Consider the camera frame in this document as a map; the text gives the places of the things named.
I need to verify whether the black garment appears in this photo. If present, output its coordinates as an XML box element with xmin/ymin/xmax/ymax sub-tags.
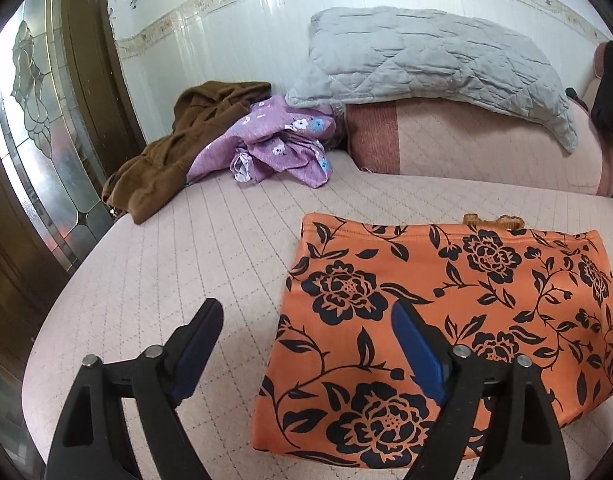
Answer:
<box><xmin>590</xmin><ymin>40</ymin><xmax>613</xmax><ymax>136</ymax></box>

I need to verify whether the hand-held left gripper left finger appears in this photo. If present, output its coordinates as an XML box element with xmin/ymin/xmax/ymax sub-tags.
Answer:
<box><xmin>44</xmin><ymin>297</ymin><xmax>224</xmax><ymax>480</ymax></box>

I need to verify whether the brown garment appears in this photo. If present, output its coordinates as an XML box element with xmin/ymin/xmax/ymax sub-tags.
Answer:
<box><xmin>101</xmin><ymin>80</ymin><xmax>272</xmax><ymax>226</ymax></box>

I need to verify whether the grey quilted pillow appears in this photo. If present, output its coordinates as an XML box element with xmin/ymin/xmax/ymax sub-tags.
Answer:
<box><xmin>285</xmin><ymin>6</ymin><xmax>580</xmax><ymax>155</ymax></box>

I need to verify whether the wooden stained glass door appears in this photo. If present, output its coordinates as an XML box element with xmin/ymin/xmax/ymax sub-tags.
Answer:
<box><xmin>0</xmin><ymin>0</ymin><xmax>144</xmax><ymax>321</ymax></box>

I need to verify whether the orange black floral shirt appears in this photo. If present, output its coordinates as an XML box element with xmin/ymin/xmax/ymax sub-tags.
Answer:
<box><xmin>249</xmin><ymin>212</ymin><xmax>613</xmax><ymax>468</ymax></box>

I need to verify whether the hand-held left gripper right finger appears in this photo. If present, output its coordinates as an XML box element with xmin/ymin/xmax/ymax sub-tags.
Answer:
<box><xmin>391</xmin><ymin>300</ymin><xmax>585</xmax><ymax>480</ymax></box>

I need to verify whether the purple floral garment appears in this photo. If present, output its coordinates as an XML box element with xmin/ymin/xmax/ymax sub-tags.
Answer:
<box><xmin>186</xmin><ymin>96</ymin><xmax>337</xmax><ymax>190</ymax></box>

